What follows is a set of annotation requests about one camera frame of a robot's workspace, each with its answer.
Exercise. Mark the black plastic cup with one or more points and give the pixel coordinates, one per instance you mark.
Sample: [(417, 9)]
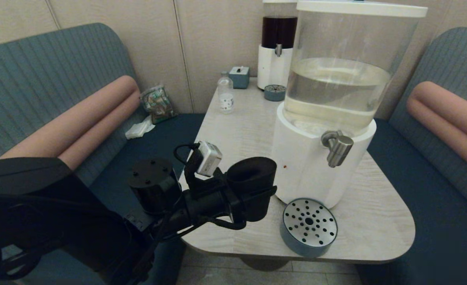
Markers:
[(253, 174)]

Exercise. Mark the teal upholstered bench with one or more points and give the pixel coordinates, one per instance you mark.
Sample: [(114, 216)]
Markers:
[(39, 79), (435, 221)]

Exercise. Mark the clear plastic bottle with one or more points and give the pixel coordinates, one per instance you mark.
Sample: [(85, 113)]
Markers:
[(225, 97)]

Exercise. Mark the printed snack bag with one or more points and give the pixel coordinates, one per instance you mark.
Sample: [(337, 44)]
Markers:
[(158, 103)]

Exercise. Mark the white crumpled tissue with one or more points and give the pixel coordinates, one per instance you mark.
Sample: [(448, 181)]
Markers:
[(139, 129)]

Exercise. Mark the large clear water dispenser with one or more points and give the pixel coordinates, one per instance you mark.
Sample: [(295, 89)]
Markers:
[(302, 158)]

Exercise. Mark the blue-grey tissue box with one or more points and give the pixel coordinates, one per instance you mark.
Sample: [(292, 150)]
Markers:
[(239, 78)]

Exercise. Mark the small white dispenser lid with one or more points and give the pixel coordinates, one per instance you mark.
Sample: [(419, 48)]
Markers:
[(277, 1)]

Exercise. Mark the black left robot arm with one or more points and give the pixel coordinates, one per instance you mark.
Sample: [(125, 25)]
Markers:
[(59, 221)]

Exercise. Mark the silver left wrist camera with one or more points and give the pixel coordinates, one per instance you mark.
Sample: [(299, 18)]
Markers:
[(209, 158)]

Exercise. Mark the large white dispenser lid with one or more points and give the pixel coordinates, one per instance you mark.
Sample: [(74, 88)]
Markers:
[(360, 8)]

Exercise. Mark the large steel dispenser tap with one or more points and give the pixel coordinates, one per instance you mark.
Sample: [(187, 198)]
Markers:
[(339, 150)]

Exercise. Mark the small dark drink dispenser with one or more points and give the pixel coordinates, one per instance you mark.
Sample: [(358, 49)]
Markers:
[(272, 70)]

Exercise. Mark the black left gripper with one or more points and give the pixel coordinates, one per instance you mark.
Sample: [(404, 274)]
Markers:
[(209, 200)]

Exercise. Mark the small blue drip tray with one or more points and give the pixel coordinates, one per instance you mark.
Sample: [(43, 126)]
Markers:
[(275, 93)]

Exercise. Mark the round metal drip tray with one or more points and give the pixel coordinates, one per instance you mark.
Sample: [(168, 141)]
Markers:
[(308, 223)]

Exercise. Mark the small steel dispenser tap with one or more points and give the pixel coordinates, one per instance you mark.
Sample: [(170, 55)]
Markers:
[(278, 50)]

